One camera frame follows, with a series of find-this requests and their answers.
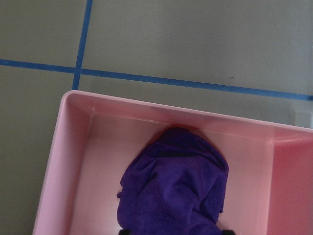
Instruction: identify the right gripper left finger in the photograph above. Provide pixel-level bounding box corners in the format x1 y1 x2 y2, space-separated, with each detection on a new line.
118 229 130 235

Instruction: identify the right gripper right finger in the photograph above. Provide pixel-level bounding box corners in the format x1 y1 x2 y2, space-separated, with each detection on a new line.
222 230 236 235

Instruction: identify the purple cloth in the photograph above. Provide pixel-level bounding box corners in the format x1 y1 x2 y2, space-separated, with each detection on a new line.
117 128 228 235

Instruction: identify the pink plastic bin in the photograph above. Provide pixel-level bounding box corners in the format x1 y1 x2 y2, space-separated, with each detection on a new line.
33 91 313 235

